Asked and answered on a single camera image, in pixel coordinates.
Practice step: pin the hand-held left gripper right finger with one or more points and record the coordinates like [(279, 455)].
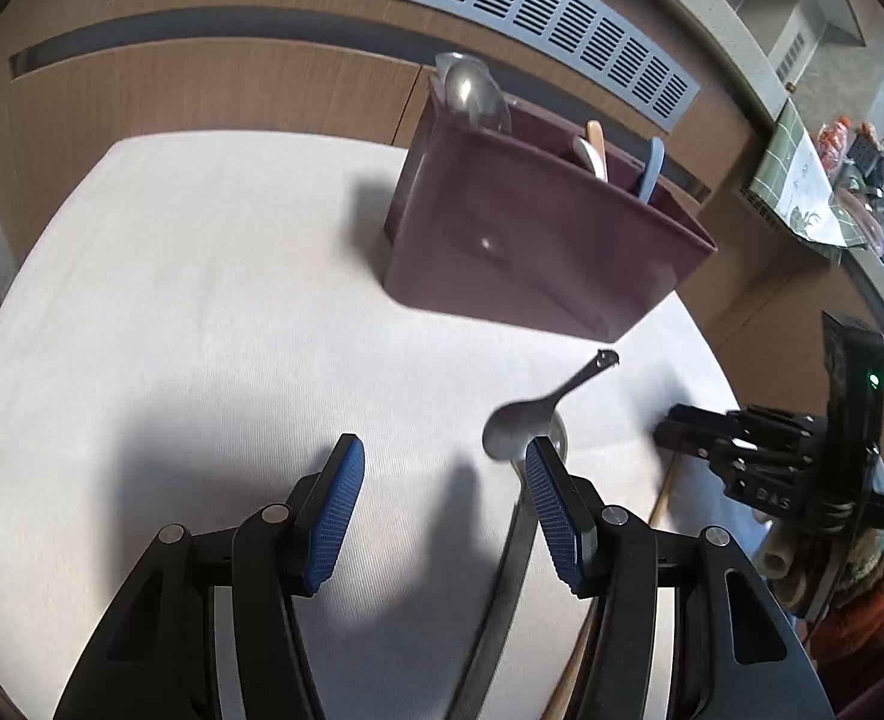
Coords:
[(554, 502)]

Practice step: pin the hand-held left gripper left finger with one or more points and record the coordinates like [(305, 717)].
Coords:
[(337, 510)]

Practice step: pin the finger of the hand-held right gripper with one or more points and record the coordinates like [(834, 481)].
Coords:
[(749, 420), (697, 439)]

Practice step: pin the maroon plastic utensil holder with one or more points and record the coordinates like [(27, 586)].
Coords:
[(532, 240)]

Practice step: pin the grey plastic spoon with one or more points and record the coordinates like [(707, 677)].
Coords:
[(652, 165)]

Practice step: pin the wooden spoon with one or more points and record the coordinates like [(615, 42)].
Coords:
[(596, 136)]

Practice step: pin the plain metal spoon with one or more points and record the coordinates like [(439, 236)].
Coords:
[(496, 114)]

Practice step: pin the person's right forearm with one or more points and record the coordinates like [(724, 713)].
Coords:
[(862, 637)]

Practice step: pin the person's right hand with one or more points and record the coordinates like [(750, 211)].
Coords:
[(779, 559)]

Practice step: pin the small grey vent grille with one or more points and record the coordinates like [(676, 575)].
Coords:
[(760, 210)]

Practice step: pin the bottles and bags on counter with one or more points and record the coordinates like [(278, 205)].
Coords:
[(869, 180)]

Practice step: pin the green checked cloth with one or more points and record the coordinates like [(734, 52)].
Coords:
[(802, 180)]

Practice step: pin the bottle with red contents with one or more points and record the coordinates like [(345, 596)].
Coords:
[(834, 142)]

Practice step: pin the speckled stone countertop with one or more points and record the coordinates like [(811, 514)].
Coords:
[(734, 37)]

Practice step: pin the wooden cabinet front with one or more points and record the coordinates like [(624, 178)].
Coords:
[(187, 90)]

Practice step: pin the wall switch panel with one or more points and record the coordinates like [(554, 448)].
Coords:
[(796, 41)]

